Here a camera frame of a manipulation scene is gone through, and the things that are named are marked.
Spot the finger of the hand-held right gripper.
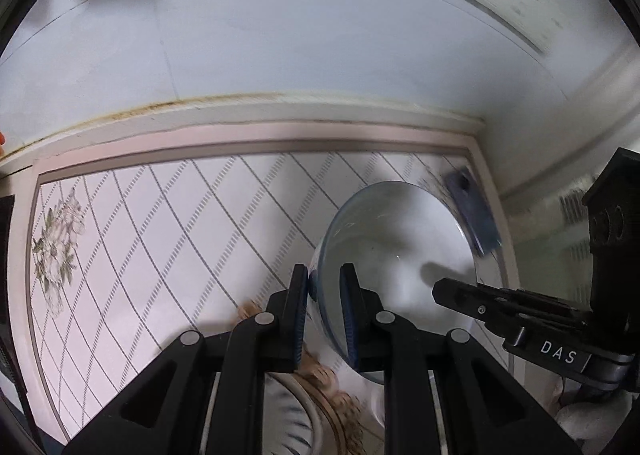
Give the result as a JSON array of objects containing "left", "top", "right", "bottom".
[{"left": 432, "top": 277, "right": 592, "bottom": 336}]

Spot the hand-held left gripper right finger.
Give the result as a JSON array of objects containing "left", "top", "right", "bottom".
[{"left": 339, "top": 262, "right": 588, "bottom": 455}]

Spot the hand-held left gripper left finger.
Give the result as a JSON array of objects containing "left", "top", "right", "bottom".
[{"left": 62, "top": 263, "right": 311, "bottom": 455}]

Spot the blue rimmed patterned bowl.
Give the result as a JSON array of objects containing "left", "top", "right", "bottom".
[{"left": 308, "top": 182, "right": 503, "bottom": 383}]

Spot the blue striped plate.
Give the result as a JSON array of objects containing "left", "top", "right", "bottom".
[{"left": 264, "top": 375, "right": 321, "bottom": 455}]

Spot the person's right hand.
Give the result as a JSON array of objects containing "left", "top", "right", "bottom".
[{"left": 557, "top": 387, "right": 636, "bottom": 442}]

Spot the blue smartphone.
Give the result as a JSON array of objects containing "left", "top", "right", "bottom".
[{"left": 442, "top": 168, "right": 502, "bottom": 256}]

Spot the pink diamond pattern table mat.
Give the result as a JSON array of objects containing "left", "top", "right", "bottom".
[{"left": 25, "top": 138, "right": 523, "bottom": 455}]

